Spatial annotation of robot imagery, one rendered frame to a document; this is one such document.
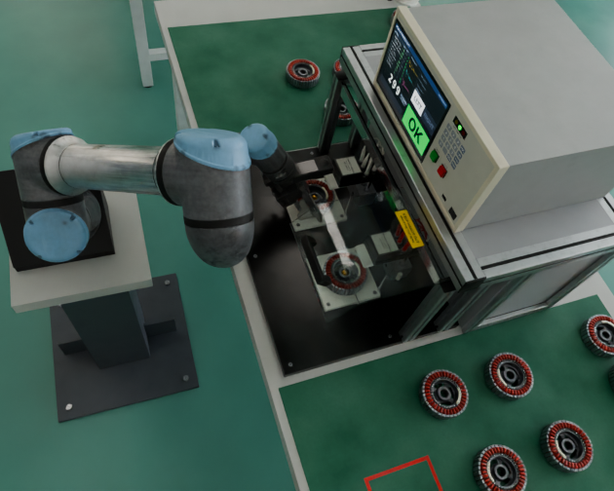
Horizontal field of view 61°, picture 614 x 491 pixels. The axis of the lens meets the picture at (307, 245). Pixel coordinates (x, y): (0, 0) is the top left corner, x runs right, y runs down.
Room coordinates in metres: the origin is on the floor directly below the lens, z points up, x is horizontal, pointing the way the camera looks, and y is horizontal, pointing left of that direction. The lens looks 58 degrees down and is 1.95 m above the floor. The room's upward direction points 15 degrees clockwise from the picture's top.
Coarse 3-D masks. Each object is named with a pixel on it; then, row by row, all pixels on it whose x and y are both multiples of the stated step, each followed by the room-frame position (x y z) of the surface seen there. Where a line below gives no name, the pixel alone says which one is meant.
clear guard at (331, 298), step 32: (384, 192) 0.75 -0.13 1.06; (320, 224) 0.62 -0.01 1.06; (352, 224) 0.64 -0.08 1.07; (384, 224) 0.66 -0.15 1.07; (416, 224) 0.68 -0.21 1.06; (320, 256) 0.56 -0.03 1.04; (352, 256) 0.56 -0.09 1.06; (384, 256) 0.58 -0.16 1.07; (416, 256) 0.60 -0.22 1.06; (320, 288) 0.50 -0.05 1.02; (352, 288) 0.49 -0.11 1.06; (384, 288) 0.51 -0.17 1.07; (416, 288) 0.53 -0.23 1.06
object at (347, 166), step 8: (336, 160) 0.93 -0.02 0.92; (344, 160) 0.93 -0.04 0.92; (352, 160) 0.94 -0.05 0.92; (368, 160) 0.98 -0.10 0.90; (336, 168) 0.91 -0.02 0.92; (344, 168) 0.91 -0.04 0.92; (352, 168) 0.92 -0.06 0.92; (360, 168) 0.92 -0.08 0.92; (328, 176) 0.90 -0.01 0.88; (336, 176) 0.89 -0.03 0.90; (344, 176) 0.88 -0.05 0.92; (352, 176) 0.89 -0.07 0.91; (360, 176) 0.91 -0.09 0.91; (368, 176) 0.92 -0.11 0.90; (376, 176) 0.93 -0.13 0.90; (328, 184) 0.88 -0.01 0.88; (336, 184) 0.88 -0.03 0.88; (344, 184) 0.88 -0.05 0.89; (352, 184) 0.89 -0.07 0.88; (368, 184) 0.93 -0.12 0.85
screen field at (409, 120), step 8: (408, 104) 0.89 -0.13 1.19; (408, 112) 0.88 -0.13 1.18; (408, 120) 0.87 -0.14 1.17; (416, 120) 0.85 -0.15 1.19; (408, 128) 0.86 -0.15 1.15; (416, 128) 0.85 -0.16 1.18; (416, 136) 0.84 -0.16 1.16; (424, 136) 0.82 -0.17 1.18; (416, 144) 0.83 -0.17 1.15; (424, 144) 0.81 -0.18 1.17
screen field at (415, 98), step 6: (414, 90) 0.89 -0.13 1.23; (414, 96) 0.88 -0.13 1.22; (414, 102) 0.88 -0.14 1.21; (420, 102) 0.86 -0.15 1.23; (420, 108) 0.86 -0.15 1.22; (426, 108) 0.84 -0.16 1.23; (420, 114) 0.85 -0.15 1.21; (426, 114) 0.84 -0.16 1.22; (426, 120) 0.83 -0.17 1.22; (432, 120) 0.82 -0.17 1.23; (426, 126) 0.82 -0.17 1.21; (432, 126) 0.81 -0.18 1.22; (432, 132) 0.80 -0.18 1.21
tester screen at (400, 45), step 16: (400, 32) 0.99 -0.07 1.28; (400, 48) 0.97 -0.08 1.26; (384, 64) 1.00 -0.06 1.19; (400, 64) 0.96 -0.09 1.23; (416, 64) 0.91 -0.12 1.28; (400, 80) 0.94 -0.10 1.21; (416, 80) 0.90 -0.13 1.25; (400, 96) 0.92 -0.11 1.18; (432, 96) 0.84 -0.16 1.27; (416, 112) 0.86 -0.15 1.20; (432, 112) 0.83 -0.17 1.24
